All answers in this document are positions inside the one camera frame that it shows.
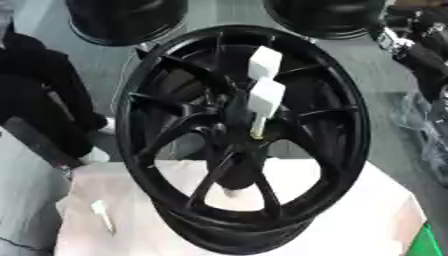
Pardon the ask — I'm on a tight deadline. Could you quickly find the black spoked wheel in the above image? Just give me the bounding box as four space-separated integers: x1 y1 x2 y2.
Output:
113 24 373 256

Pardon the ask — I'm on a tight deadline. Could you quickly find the black round wheel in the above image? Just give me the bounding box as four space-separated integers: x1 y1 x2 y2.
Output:
260 0 389 40
64 0 189 47

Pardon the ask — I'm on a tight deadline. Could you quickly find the person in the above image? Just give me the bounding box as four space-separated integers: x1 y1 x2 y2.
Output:
0 23 118 171

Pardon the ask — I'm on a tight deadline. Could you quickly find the clear plastic bag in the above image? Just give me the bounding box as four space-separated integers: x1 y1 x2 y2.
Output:
390 89 448 188

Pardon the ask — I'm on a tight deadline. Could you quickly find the black and silver equipment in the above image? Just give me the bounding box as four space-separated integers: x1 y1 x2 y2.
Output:
372 0 448 101

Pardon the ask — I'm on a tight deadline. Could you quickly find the green object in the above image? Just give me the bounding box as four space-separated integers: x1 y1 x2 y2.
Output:
406 222 445 256

